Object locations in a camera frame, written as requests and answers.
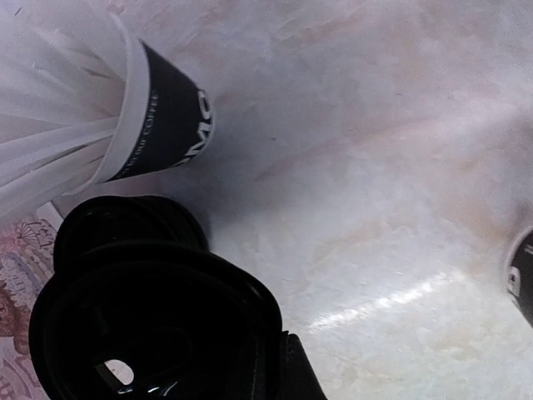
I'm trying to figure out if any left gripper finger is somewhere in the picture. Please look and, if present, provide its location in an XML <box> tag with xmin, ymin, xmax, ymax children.
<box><xmin>249</xmin><ymin>332</ymin><xmax>332</xmax><ymax>400</ymax></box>

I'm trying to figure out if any black paper coffee cup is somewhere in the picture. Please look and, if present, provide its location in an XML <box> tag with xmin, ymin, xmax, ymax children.
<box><xmin>505</xmin><ymin>226</ymin><xmax>532</xmax><ymax>326</ymax></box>

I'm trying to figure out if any stack of black lids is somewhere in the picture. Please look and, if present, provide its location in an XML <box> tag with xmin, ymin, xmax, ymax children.
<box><xmin>29</xmin><ymin>196</ymin><xmax>282</xmax><ymax>399</ymax></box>

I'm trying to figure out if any black cup holding straws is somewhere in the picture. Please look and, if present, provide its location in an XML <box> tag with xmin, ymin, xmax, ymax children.
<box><xmin>93</xmin><ymin>37</ymin><xmax>215</xmax><ymax>183</ymax></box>

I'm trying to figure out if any white paper bag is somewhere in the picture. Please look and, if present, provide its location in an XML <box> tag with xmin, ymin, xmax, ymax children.
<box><xmin>1</xmin><ymin>203</ymin><xmax>62</xmax><ymax>399</ymax></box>

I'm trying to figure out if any bundle of white wrapped straws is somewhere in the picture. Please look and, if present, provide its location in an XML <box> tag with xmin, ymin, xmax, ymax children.
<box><xmin>1</xmin><ymin>1</ymin><xmax>140</xmax><ymax>224</ymax></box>

